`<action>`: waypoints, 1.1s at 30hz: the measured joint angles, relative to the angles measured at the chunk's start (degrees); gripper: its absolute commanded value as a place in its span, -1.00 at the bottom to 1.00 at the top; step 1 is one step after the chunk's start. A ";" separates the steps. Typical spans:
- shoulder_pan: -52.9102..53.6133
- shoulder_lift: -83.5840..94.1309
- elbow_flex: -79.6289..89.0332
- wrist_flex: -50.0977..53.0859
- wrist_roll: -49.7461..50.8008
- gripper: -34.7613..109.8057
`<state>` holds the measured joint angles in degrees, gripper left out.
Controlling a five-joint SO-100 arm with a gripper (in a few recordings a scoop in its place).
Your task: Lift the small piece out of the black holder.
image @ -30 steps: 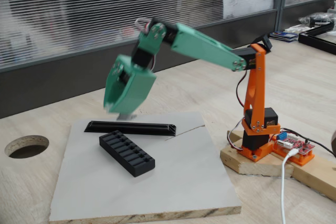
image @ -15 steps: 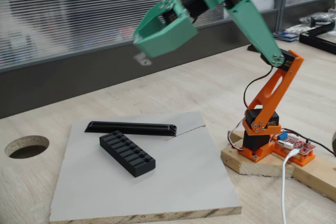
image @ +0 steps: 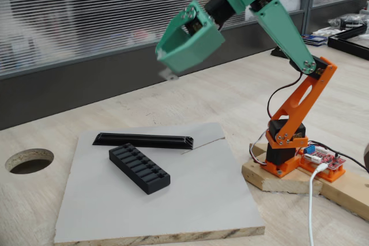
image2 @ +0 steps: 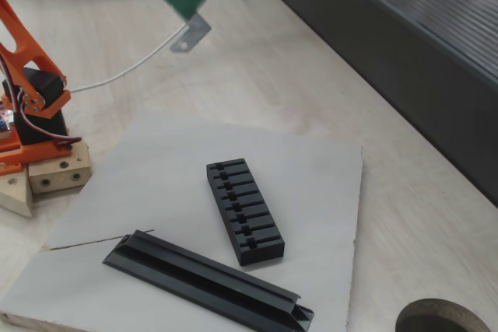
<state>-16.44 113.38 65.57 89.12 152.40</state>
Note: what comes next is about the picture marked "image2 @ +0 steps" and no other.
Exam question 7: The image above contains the small metal bracket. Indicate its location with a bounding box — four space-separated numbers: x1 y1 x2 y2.
170 12 213 54

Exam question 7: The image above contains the wooden base plank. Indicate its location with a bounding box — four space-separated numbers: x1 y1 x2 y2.
0 166 35 219

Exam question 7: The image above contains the black ribbed rectangular block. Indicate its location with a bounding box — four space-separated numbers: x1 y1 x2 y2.
205 157 286 268

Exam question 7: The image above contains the grey wooden board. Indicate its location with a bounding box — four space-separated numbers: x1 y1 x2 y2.
0 110 363 332

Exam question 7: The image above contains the red controller board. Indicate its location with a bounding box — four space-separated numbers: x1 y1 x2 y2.
0 104 17 141

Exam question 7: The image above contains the wooden block with screws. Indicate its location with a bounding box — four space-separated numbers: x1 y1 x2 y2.
28 141 93 195

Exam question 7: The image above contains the white USB cable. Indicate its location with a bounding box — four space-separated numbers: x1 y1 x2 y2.
69 0 234 94

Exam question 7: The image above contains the orange controller mount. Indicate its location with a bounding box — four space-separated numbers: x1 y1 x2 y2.
0 135 24 176

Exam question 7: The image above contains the long black profile rail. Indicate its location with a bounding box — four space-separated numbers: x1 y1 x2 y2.
102 229 315 332

